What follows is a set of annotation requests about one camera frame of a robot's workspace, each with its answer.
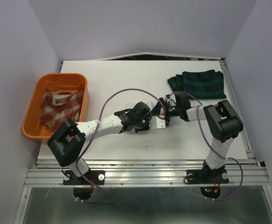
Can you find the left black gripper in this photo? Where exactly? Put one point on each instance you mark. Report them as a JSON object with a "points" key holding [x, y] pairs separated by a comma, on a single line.
{"points": [[147, 118]]}

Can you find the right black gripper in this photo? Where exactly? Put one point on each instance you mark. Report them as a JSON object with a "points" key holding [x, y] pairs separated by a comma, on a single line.
{"points": [[155, 111]]}

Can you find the green plaid skirt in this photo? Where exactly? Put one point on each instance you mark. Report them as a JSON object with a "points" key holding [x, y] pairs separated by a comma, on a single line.
{"points": [[201, 85]]}

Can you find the red plaid skirt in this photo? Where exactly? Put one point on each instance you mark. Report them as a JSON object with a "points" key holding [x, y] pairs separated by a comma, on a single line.
{"points": [[54, 111]]}

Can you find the white garment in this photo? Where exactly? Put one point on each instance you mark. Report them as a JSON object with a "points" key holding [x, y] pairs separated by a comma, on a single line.
{"points": [[129, 106]]}

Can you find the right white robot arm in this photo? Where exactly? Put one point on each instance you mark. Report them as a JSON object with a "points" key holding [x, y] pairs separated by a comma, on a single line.
{"points": [[219, 123]]}

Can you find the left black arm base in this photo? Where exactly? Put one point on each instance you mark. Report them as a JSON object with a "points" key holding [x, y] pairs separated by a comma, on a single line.
{"points": [[83, 187]]}

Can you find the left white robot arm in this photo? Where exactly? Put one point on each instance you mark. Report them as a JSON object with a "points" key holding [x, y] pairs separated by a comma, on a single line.
{"points": [[68, 140]]}

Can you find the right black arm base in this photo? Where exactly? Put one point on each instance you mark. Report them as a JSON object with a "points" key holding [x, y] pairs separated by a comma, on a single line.
{"points": [[210, 180]]}

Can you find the orange plastic bin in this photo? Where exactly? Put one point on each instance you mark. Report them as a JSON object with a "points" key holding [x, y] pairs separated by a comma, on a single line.
{"points": [[56, 82]]}

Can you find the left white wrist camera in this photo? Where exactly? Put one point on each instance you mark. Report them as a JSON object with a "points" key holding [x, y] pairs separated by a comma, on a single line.
{"points": [[156, 123]]}

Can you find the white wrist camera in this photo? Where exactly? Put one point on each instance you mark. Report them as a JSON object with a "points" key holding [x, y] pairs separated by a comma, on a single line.
{"points": [[170, 100], [156, 123]]}

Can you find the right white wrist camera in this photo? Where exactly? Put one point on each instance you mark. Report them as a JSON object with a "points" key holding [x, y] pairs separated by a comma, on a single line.
{"points": [[170, 100]]}

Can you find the aluminium rail frame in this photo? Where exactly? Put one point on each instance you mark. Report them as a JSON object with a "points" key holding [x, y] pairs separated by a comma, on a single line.
{"points": [[147, 192]]}

